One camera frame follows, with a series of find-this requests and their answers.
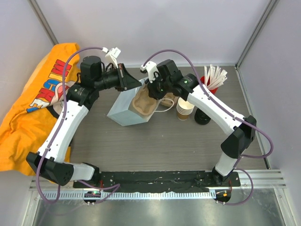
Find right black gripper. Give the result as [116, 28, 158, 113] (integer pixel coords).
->
[145, 73, 172, 100]

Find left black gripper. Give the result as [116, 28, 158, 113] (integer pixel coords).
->
[95, 64, 142, 92]

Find brown pulp cup carrier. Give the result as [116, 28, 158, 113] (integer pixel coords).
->
[132, 85, 157, 116]

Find white blue paper bag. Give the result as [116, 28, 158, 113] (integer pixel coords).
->
[107, 79, 178, 127]

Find stack of paper cups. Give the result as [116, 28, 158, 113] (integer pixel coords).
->
[176, 97, 195, 121]

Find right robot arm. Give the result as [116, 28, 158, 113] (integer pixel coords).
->
[140, 59, 256, 186]

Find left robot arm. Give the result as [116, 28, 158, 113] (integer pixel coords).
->
[26, 56, 142, 188]

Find stacked pulp cup carriers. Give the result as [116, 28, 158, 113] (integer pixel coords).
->
[160, 93, 179, 107]

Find red straw holder cup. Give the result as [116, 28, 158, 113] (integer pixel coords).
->
[200, 76, 220, 95]

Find wrapped white straws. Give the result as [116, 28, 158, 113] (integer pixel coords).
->
[204, 64, 227, 87]

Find orange printed shirt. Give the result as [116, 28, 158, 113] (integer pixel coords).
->
[0, 43, 80, 176]

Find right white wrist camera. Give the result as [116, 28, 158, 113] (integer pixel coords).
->
[140, 61, 159, 83]

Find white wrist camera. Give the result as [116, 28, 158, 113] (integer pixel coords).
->
[140, 61, 159, 83]
[102, 47, 121, 68]

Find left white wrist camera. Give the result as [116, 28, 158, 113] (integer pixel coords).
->
[102, 47, 121, 68]

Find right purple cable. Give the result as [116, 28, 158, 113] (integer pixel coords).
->
[143, 49, 275, 206]

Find purple cable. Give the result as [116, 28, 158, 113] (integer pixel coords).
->
[143, 49, 275, 206]
[35, 46, 122, 216]

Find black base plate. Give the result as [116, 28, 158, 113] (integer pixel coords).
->
[72, 169, 240, 193]

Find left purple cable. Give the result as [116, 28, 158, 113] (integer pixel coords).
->
[35, 46, 122, 216]

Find white slotted cable duct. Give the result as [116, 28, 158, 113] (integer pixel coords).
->
[41, 191, 216, 200]

